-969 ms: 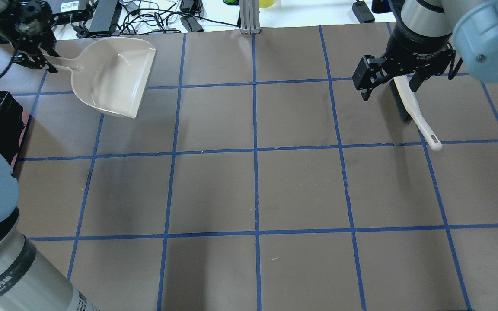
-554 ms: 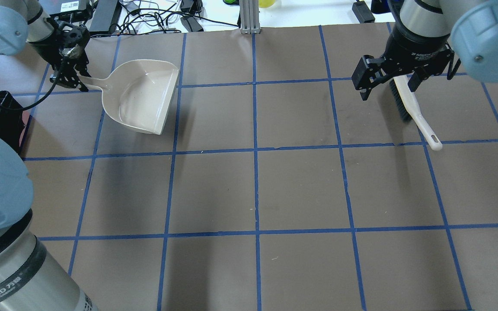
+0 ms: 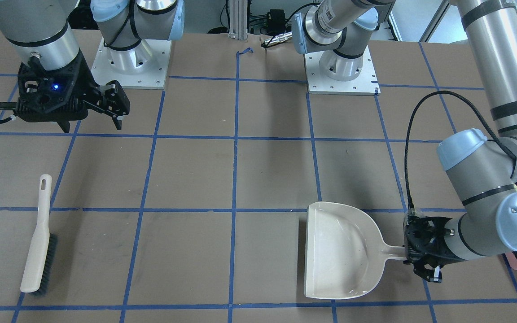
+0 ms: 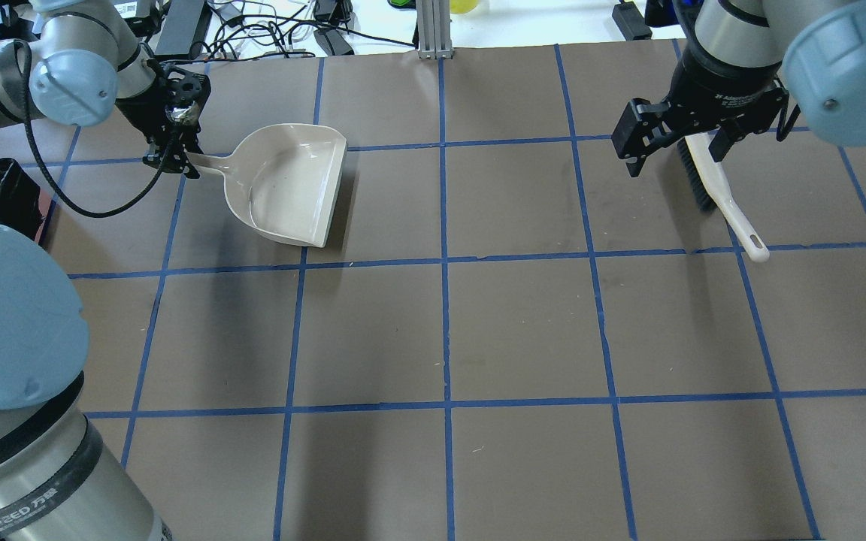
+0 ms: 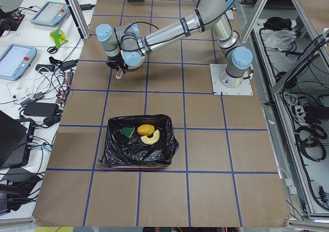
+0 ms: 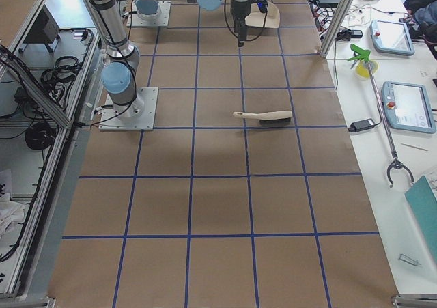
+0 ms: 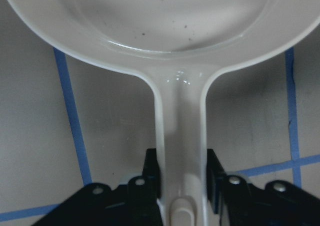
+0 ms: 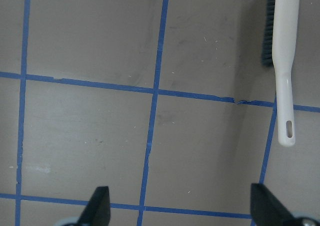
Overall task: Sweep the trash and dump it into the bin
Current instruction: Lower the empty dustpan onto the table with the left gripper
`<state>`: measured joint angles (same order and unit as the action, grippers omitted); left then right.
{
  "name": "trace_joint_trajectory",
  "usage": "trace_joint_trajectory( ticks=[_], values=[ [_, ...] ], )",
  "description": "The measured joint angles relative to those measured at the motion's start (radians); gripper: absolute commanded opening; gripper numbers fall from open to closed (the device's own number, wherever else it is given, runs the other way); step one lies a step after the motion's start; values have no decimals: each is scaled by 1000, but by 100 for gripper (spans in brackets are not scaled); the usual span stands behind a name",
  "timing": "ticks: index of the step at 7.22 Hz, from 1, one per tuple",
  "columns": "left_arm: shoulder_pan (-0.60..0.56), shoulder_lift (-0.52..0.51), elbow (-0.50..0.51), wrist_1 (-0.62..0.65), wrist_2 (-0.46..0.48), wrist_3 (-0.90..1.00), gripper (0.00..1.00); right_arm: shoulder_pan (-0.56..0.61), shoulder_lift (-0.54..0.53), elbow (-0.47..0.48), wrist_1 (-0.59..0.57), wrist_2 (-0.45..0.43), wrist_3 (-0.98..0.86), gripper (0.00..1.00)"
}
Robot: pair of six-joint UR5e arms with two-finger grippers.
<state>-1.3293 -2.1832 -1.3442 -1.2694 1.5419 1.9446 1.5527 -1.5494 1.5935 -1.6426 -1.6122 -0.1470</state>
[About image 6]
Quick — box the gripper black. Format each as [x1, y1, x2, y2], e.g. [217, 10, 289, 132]
[230, 0, 277, 48]

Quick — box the beige plastic dustpan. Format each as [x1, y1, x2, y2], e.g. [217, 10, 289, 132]
[245, 1, 280, 29]

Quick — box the beige hand brush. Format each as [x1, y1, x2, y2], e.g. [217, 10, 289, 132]
[233, 110, 293, 126]

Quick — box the reacher grabber tool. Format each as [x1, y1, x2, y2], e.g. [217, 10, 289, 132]
[348, 44, 414, 188]

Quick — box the yellow tape roll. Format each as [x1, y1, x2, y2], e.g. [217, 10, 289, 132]
[355, 60, 378, 79]

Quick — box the teach pendant far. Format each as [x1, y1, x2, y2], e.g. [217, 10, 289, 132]
[369, 20, 415, 56]

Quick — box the teach pendant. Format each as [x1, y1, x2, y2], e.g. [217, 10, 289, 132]
[382, 81, 436, 134]
[369, 20, 415, 56]

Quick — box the black power adapter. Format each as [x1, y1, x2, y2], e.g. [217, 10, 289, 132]
[348, 118, 376, 132]

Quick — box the teach pendant near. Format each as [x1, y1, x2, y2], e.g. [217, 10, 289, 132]
[382, 81, 436, 134]

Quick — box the teal folder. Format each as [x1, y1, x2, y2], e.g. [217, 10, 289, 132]
[405, 176, 436, 260]

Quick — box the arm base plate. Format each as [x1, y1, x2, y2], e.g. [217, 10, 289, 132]
[98, 87, 158, 131]
[126, 0, 171, 28]

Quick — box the aluminium frame post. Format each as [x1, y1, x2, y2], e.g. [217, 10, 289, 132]
[320, 0, 353, 58]

